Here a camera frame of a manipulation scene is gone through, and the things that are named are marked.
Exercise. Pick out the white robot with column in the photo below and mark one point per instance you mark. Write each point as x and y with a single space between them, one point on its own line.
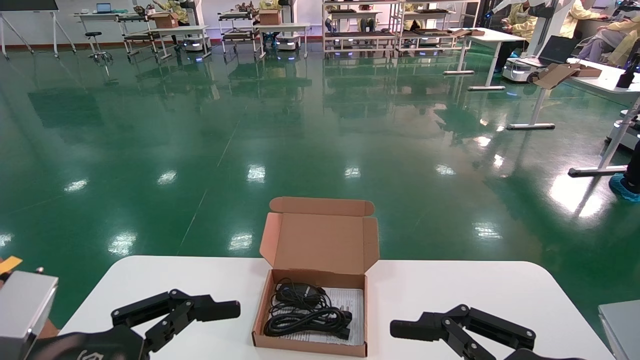
545 25

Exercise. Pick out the small open laptop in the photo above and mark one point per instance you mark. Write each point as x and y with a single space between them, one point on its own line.
104 8

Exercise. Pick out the metal shelving rack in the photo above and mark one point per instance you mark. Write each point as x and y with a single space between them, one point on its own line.
435 32
360 35

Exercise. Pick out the dark display board on stand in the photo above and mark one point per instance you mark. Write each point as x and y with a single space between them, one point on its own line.
25 5

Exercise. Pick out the person with blue shoe cover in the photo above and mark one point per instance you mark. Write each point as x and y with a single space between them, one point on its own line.
622 187

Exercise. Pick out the brown cardboard storage box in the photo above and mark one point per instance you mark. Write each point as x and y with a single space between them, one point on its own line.
320 245

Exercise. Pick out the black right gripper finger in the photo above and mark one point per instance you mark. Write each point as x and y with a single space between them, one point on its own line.
460 342
500 330

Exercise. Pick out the black stool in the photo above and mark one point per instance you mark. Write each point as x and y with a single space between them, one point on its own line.
93 34

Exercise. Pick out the yellow tag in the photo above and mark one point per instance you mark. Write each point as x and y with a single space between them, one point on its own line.
10 264

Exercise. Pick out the seated person in yellow jacket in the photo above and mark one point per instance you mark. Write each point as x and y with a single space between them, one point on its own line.
575 17

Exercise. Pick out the seated person with grey trousers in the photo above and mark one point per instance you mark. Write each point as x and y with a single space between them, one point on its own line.
600 42

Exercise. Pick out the white desk with laptop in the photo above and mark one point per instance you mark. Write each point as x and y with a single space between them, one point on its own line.
100 15

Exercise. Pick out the white printed instruction sheet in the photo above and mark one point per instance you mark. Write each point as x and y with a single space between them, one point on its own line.
350 302

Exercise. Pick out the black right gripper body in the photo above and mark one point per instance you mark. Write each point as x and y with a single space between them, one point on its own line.
530 356

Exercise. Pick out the metal cart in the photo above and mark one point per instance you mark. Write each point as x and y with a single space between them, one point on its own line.
240 35

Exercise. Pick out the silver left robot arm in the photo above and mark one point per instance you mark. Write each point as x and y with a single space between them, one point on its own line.
25 310

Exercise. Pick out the black laptop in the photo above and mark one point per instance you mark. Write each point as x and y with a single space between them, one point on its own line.
557 49

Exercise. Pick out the flat open cardboard box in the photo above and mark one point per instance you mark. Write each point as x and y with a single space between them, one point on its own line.
557 75

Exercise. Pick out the long white desk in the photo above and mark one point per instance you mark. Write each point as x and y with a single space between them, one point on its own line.
605 82

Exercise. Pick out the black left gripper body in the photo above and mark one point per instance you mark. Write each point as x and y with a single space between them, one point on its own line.
90 347

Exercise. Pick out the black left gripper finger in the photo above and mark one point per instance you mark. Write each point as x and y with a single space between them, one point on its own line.
145 305
170 327

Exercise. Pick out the white table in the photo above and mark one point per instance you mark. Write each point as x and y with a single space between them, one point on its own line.
175 29
495 36
285 26

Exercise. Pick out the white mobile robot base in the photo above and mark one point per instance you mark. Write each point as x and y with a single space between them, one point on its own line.
192 44
287 44
625 135

